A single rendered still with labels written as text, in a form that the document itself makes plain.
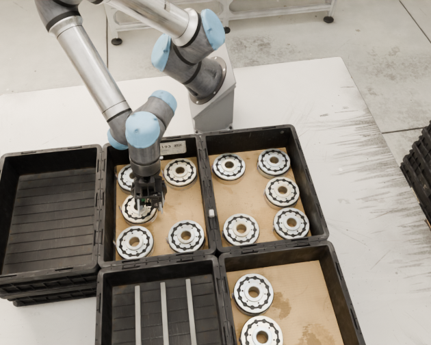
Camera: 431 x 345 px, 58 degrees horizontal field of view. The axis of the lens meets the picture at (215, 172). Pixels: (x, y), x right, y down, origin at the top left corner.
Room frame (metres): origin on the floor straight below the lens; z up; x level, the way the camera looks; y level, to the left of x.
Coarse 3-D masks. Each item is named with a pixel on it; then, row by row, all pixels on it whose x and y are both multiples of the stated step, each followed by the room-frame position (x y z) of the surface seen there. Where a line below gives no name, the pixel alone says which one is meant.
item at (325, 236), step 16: (256, 128) 0.79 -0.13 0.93; (272, 128) 0.79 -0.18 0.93; (288, 128) 0.80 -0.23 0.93; (208, 160) 0.67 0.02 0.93; (304, 160) 0.67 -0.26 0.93; (208, 176) 0.61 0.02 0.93; (320, 208) 0.51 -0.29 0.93; (320, 224) 0.46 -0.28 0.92; (288, 240) 0.41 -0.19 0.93; (304, 240) 0.41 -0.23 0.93
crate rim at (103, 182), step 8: (168, 136) 0.76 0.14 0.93; (176, 136) 0.76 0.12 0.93; (184, 136) 0.76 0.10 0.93; (192, 136) 0.76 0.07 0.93; (104, 144) 0.73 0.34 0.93; (200, 144) 0.73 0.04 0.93; (104, 152) 0.70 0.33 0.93; (200, 152) 0.70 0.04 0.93; (104, 160) 0.67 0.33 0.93; (200, 160) 0.68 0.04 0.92; (104, 168) 0.65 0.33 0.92; (200, 168) 0.64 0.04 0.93; (104, 176) 0.61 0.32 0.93; (200, 176) 0.62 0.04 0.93; (104, 184) 0.59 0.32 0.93; (104, 192) 0.56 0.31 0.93; (208, 192) 0.56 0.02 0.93; (104, 200) 0.53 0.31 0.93; (208, 200) 0.53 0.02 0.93; (104, 208) 0.51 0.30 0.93; (208, 208) 0.51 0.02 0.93; (104, 216) 0.48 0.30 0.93; (208, 216) 0.48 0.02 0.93; (104, 224) 0.46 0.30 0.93; (208, 224) 0.46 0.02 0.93; (104, 232) 0.44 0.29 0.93; (208, 232) 0.44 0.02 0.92; (104, 240) 0.41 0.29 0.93; (104, 248) 0.39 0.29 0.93; (104, 256) 0.37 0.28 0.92; (152, 256) 0.37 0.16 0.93; (160, 256) 0.37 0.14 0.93; (168, 256) 0.37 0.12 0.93; (176, 256) 0.37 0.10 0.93; (184, 256) 0.37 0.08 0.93; (192, 256) 0.37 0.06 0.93; (104, 264) 0.35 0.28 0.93; (112, 264) 0.35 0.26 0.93; (120, 264) 0.35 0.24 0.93; (128, 264) 0.35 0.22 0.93
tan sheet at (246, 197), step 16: (256, 160) 0.74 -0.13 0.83; (256, 176) 0.68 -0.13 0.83; (288, 176) 0.68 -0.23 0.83; (224, 192) 0.62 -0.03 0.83; (240, 192) 0.62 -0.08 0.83; (256, 192) 0.62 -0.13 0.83; (224, 208) 0.56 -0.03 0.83; (240, 208) 0.56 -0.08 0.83; (256, 208) 0.56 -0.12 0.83; (272, 208) 0.56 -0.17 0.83; (288, 224) 0.51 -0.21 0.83; (272, 240) 0.46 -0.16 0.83
